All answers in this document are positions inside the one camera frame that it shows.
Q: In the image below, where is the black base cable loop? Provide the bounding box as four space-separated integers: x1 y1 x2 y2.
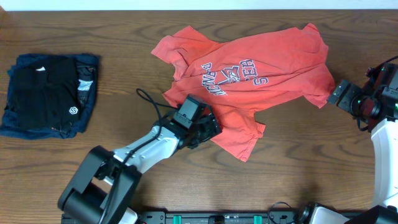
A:
267 201 295 224

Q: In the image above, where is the folded black polo shirt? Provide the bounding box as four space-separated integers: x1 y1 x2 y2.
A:
10 57 80 130

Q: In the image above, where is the red printed t-shirt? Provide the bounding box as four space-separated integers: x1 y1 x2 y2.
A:
152 24 335 161

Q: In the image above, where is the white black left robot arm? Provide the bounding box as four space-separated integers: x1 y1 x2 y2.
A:
57 114 221 224

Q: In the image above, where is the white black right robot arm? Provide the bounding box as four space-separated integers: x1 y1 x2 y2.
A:
298 59 397 224

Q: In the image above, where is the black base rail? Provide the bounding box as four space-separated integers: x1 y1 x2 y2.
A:
62 203 361 224

